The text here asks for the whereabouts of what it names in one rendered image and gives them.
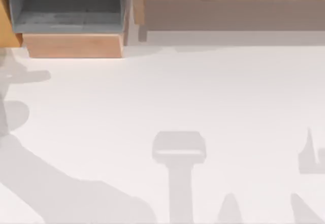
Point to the wooden open shelf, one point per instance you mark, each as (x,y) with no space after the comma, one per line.
(228,5)

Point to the wooden cupboard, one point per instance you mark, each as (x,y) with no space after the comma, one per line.
(6,23)

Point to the open drawer with grey inside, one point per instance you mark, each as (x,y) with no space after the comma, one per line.
(68,8)

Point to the pale wooden drawer front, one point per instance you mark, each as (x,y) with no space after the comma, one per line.
(73,45)

